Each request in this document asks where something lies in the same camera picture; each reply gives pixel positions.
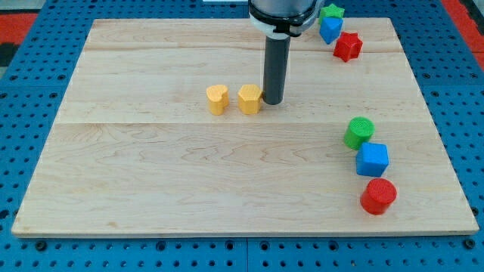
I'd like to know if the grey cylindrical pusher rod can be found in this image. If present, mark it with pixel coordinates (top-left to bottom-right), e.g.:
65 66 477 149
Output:
262 37 290 105

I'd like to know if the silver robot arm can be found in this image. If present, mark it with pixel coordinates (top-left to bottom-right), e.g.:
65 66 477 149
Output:
248 0 324 105

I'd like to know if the yellow hexagon block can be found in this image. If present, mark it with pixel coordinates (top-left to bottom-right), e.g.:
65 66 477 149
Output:
237 85 262 115

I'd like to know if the green star block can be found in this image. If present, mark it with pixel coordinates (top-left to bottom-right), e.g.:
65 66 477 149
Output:
318 4 345 24

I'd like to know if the red star block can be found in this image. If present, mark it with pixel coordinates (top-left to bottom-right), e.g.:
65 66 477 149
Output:
333 32 363 62

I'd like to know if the blue triangle block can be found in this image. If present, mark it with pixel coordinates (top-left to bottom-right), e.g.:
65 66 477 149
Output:
319 17 343 45

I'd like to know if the yellow heart block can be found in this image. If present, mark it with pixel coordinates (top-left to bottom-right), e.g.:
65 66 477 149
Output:
206 85 229 116

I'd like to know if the green cylinder block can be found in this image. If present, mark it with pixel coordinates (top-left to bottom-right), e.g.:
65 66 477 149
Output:
343 116 375 150

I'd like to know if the blue cube block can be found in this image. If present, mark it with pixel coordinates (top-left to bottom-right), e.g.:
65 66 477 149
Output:
355 142 389 177

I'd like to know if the light wooden board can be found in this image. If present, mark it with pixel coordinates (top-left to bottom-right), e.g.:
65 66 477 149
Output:
11 17 479 238

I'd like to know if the red cylinder block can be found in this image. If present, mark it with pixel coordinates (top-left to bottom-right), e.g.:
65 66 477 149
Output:
360 178 398 215

